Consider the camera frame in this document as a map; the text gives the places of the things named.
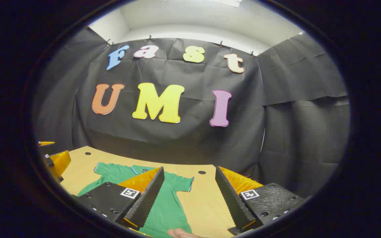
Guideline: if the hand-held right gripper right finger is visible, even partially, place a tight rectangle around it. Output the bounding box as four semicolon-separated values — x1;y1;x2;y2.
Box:
214;165;312;236

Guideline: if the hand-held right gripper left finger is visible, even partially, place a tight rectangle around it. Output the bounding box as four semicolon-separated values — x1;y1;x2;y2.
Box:
71;166;165;232

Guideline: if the green T-shirt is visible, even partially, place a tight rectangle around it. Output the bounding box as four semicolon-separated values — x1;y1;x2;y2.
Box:
77;162;195;238

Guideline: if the black backdrop cloth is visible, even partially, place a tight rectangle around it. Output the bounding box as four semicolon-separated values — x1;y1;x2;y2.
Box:
33;28;351;199

